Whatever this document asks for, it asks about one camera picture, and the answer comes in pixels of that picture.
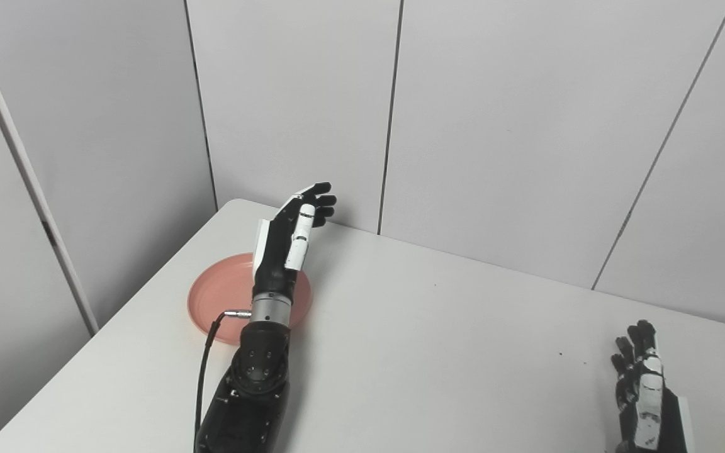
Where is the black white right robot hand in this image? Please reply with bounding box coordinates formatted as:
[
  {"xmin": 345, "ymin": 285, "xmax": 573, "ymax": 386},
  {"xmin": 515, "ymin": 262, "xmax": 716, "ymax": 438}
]
[{"xmin": 610, "ymin": 320, "xmax": 696, "ymax": 453}]

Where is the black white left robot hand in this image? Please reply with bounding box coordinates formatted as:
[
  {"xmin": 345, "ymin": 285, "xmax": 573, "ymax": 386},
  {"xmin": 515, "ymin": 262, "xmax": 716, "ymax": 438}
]
[{"xmin": 252, "ymin": 182, "xmax": 337, "ymax": 298}]

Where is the pink round plate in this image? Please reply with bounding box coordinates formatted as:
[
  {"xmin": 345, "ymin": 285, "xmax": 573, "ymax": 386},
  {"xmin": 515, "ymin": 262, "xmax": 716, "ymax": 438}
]
[{"xmin": 187, "ymin": 253, "xmax": 312, "ymax": 346}]

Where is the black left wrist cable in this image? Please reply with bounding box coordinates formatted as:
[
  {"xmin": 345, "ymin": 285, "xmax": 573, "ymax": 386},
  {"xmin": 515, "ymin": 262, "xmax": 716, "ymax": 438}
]
[{"xmin": 193, "ymin": 309, "xmax": 252, "ymax": 453}]

